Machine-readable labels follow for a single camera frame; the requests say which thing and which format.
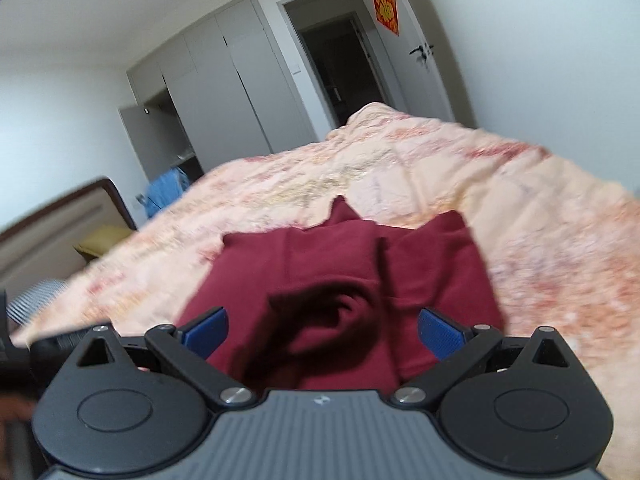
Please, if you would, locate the blue cloth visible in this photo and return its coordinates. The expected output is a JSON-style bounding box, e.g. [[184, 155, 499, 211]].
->
[[144, 167, 189, 219]]

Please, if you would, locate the yellow pillow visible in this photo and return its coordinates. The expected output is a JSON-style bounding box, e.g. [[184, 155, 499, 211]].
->
[[73, 225, 135, 262]]

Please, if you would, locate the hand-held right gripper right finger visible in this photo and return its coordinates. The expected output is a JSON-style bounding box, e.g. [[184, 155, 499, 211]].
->
[[389, 307, 569, 407]]

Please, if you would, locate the red door decoration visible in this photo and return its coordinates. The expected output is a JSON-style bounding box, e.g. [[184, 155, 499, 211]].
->
[[370, 0, 400, 36]]

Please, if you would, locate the brown bed headboard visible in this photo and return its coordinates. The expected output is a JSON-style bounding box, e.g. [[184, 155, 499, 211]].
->
[[0, 176, 139, 302]]

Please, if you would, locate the striped pillow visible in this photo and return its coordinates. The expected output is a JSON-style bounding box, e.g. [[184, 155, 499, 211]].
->
[[5, 280, 69, 329]]

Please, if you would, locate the black door handle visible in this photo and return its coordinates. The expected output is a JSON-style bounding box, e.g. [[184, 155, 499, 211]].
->
[[408, 42, 435, 69]]

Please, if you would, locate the dark red garment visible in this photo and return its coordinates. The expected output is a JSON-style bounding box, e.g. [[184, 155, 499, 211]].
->
[[175, 195, 507, 392]]

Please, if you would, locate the grey wardrobe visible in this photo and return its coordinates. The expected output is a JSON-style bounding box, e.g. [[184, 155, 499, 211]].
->
[[118, 0, 322, 187]]

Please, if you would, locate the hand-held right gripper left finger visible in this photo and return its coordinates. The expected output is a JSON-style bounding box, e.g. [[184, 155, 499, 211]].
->
[[74, 306, 257, 407]]

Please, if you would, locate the peach floral blanket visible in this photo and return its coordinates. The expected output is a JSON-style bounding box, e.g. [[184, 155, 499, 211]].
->
[[10, 102, 640, 480]]

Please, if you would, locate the white door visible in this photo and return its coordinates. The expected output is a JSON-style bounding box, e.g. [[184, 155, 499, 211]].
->
[[356, 0, 457, 124]]

